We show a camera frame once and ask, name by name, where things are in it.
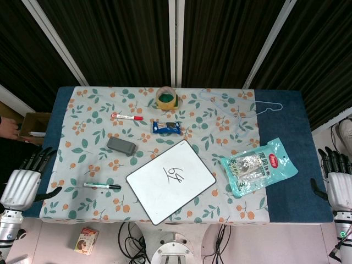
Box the blue snack packet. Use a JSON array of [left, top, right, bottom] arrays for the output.
[[152, 120, 183, 136]]

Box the small red printed carton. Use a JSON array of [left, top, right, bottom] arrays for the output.
[[73, 226, 100, 256]]

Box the floral patterned tablecloth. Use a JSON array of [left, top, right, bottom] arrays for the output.
[[39, 86, 270, 225]]

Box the red capped white marker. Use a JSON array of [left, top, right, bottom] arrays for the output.
[[111, 113, 144, 122]]

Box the light blue wire hanger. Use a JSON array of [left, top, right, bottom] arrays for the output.
[[199, 91, 283, 138]]

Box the white whiteboard with black rim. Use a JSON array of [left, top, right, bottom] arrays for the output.
[[125, 139, 217, 226]]

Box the white shoe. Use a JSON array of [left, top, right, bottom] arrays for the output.
[[338, 118, 352, 149]]

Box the black floor cable bundle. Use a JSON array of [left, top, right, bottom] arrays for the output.
[[118, 222, 151, 264], [202, 224, 234, 264]]

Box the brown cardboard box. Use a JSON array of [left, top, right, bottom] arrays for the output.
[[18, 112, 52, 146]]

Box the grey whiteboard eraser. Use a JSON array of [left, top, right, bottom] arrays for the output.
[[106, 136, 138, 157]]

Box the yellow packing tape roll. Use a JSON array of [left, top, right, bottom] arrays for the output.
[[155, 86, 179, 111]]

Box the person's bare hand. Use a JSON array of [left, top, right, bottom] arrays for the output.
[[0, 117, 21, 140]]

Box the black capped green white marker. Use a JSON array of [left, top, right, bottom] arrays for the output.
[[83, 181, 122, 190]]

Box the yellow green sponge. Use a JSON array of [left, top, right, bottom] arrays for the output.
[[156, 92, 180, 111]]

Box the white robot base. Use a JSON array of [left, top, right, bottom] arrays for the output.
[[136, 222, 214, 264]]

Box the blue felt table cover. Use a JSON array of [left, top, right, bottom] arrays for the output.
[[22, 86, 334, 226]]

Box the teal cleaning cloth package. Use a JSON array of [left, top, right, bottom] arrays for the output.
[[221, 138, 299, 197]]

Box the white partition frame post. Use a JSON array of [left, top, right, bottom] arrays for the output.
[[168, 0, 185, 86], [241, 0, 298, 89], [21, 0, 89, 86]]

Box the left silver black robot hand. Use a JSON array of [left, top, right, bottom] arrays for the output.
[[0, 146, 63, 213]]

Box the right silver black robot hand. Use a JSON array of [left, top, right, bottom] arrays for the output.
[[310, 146, 352, 213]]

